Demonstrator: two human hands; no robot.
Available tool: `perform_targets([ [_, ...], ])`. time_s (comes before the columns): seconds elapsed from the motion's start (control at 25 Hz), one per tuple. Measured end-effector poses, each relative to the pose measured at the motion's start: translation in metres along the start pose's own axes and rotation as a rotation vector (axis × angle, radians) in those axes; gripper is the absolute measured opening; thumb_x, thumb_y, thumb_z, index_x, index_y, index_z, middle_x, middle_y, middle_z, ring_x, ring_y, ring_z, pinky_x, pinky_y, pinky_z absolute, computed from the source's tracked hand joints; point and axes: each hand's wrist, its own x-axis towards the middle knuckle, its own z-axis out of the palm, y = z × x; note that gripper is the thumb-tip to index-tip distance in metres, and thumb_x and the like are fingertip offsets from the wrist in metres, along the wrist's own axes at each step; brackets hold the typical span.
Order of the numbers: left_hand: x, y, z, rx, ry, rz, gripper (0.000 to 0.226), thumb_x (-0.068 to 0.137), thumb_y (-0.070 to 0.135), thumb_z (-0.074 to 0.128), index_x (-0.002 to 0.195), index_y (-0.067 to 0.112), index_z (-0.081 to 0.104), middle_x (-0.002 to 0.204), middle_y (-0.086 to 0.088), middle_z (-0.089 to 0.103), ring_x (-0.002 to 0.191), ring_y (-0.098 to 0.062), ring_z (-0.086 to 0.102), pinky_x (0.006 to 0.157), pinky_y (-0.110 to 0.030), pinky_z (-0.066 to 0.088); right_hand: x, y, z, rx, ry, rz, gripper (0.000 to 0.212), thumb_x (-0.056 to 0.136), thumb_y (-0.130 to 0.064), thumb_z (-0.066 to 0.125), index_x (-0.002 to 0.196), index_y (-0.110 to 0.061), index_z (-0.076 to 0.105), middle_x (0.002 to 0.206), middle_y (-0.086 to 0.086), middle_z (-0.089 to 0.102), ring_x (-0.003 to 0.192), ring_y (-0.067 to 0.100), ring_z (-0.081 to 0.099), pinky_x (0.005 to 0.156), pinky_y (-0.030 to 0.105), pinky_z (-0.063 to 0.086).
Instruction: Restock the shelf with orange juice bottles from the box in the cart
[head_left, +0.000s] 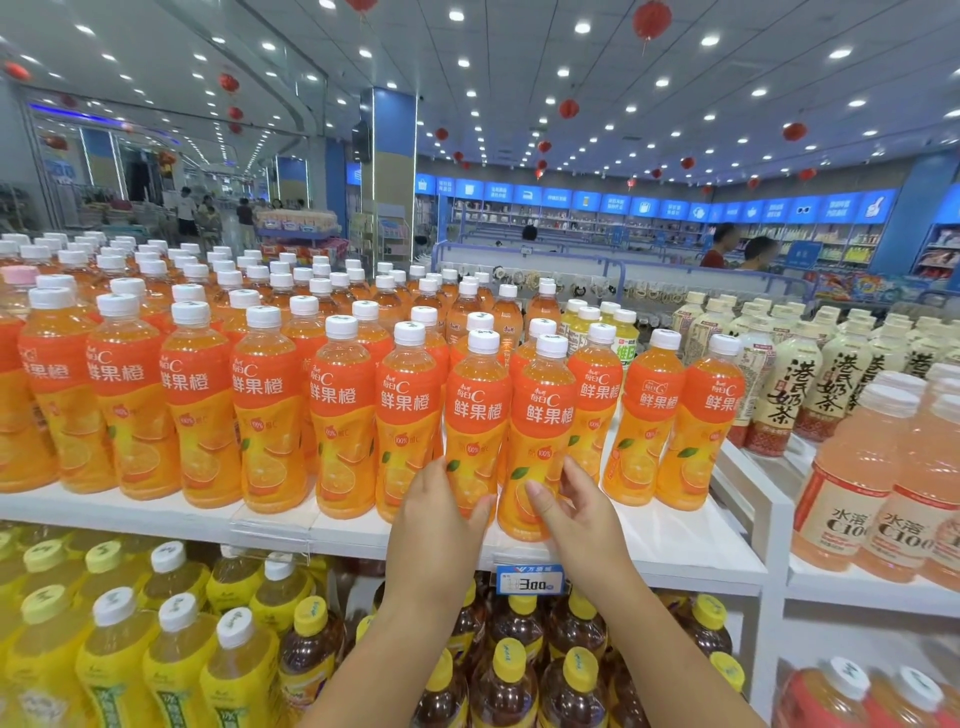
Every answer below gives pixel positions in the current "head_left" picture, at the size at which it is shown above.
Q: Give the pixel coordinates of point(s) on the person's right hand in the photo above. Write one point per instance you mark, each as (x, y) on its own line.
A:
(592, 547)

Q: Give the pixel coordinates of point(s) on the person's left hand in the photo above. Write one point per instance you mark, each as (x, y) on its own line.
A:
(435, 547)

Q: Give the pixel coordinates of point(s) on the orange juice bottles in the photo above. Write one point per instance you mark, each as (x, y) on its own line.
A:
(11, 420)

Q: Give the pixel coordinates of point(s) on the person's right forearm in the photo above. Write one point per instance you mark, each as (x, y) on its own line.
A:
(667, 667)

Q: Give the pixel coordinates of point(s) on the person's left forearm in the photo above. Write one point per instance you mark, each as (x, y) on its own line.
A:
(390, 667)

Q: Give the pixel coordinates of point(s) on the white railed shelf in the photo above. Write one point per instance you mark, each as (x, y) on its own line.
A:
(772, 525)

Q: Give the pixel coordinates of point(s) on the rows of peach drink bottles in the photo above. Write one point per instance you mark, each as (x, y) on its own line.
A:
(817, 705)

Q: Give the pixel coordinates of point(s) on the yellow cap bottles lower shelf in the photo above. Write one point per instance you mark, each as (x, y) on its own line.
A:
(180, 660)

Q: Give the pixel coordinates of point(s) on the blue white price tag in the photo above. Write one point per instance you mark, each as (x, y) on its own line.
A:
(529, 581)

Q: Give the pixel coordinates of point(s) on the rows of yellow cap bottles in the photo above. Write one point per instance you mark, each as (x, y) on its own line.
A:
(517, 690)

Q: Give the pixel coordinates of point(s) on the rows of cream tea bottles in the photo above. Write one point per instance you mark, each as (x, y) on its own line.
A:
(780, 397)

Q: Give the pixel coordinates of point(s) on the blue illuminated sign band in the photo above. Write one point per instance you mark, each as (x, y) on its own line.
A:
(600, 202)

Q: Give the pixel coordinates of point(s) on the blue floor sign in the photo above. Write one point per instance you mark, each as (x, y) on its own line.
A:
(802, 255)

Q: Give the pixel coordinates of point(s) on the blue beige pillar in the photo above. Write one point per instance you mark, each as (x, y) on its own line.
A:
(394, 127)

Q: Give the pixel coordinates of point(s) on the red paper lantern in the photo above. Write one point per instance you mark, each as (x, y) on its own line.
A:
(652, 19)
(229, 82)
(361, 4)
(568, 109)
(795, 131)
(16, 71)

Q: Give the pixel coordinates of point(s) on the white accessory display racks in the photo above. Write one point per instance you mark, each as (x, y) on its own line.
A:
(97, 210)

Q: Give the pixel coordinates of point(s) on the blue rail display counter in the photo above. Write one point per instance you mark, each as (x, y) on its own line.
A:
(525, 259)

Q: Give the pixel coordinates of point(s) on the blue wall pillar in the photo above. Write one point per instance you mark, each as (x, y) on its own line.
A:
(915, 217)

